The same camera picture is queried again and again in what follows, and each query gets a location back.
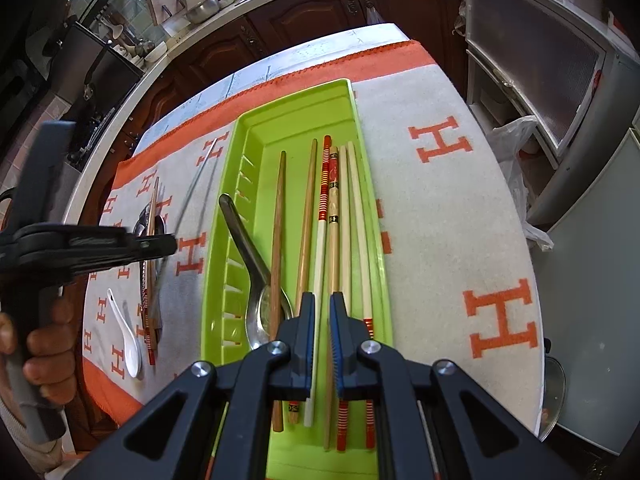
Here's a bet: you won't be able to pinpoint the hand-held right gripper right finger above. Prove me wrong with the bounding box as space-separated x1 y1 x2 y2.
330 292 581 480

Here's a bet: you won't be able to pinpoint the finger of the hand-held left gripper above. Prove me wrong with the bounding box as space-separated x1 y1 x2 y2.
15 247 178 287
15 225 178 252

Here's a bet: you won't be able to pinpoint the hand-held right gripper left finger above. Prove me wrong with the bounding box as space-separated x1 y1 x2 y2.
62 292 316 480

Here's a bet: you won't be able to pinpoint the large steel spoon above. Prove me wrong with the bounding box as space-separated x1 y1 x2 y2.
218 193 293 351

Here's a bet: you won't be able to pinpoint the white ceramic spoon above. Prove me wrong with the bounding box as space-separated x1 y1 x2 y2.
106 287 144 380

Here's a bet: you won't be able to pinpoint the pale chopstick red striped end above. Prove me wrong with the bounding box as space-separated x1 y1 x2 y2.
347 141 377 450
337 146 352 453

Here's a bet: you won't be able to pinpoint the metal chopstick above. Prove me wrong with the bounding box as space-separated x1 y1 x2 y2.
172 138 221 233

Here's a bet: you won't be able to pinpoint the light brown decorated chopstick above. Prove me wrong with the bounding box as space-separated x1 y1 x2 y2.
287 138 319 424

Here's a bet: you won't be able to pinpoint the white chopstick red striped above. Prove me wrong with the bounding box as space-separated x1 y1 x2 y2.
303 135 334 427

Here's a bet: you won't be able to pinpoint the green plastic utensil tray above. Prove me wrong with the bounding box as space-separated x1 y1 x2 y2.
200 78 394 480

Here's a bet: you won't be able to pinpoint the person's left forearm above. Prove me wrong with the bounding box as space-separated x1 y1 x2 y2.
0 355 68 478

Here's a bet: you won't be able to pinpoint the person's left hand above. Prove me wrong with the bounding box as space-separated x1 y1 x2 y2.
22 299 78 407

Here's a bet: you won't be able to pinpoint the gas stove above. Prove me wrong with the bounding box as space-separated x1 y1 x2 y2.
65 102 118 166

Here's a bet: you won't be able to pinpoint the orange and beige printed blanket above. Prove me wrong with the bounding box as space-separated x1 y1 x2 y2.
80 40 546 461

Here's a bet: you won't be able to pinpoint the glass pot lid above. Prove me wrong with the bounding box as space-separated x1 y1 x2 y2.
537 352 568 436

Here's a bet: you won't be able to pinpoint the small steel pot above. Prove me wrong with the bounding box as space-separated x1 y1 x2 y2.
184 0 221 23

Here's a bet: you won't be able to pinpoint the grey refrigerator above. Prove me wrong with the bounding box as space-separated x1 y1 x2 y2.
520 125 640 456

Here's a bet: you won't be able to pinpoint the silver cabinet frosted doors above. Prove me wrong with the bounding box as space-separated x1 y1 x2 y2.
457 0 640 226

